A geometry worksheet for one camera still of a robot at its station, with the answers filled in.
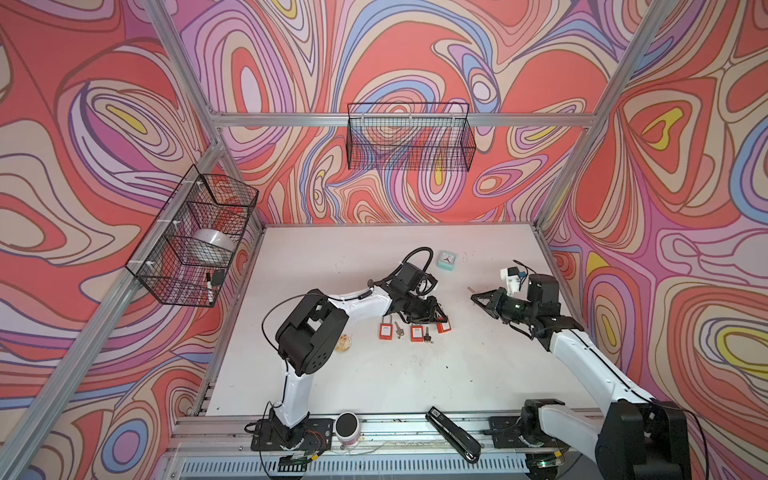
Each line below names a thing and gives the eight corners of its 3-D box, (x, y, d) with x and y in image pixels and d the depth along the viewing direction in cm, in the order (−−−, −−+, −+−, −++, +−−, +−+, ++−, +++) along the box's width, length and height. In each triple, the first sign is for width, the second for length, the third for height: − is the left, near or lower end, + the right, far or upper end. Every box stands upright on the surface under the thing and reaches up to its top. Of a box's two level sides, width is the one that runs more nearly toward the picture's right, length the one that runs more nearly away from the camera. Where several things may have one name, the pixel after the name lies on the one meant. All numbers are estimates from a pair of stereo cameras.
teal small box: (435, 267, 110) (436, 262, 108) (439, 253, 114) (440, 249, 112) (452, 271, 108) (454, 267, 106) (456, 257, 113) (457, 253, 111)
